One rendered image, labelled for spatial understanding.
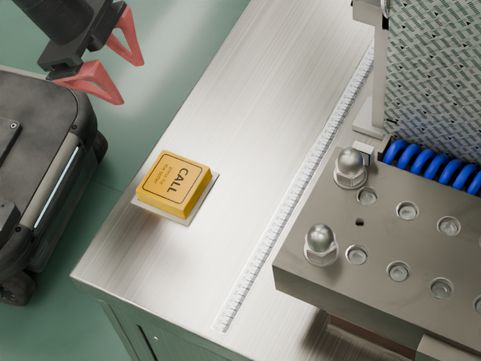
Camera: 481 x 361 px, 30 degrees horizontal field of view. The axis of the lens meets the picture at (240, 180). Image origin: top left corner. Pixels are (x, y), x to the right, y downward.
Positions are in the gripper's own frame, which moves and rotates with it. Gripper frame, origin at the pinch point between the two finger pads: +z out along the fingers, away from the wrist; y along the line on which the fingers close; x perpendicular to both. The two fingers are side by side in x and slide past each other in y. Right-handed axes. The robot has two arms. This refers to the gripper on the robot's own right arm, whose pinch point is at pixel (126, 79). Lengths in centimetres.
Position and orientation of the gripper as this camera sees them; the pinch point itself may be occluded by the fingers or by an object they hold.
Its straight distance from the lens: 105.5
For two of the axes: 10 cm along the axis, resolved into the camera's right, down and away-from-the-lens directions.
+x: -7.6, 0.6, 6.5
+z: 5.5, 5.8, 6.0
